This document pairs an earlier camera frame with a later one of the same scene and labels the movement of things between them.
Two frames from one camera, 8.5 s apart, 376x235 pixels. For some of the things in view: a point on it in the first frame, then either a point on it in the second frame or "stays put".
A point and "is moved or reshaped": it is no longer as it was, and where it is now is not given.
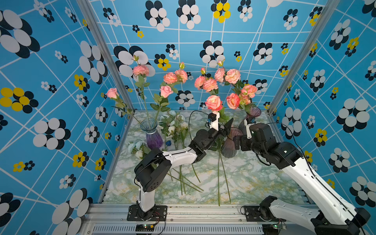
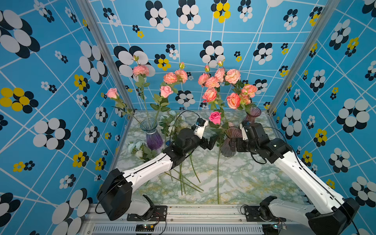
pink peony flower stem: [232, 77] → [220, 73]
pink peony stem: [142, 71] stays put
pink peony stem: [208, 84] is moved or reshaped
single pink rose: [214, 103] is moved or reshaped
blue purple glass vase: [153, 139] stays put
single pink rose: [165, 91] stays put
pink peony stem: [247, 92] stays put
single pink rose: [112, 93] stays put
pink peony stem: [176, 77] stays put
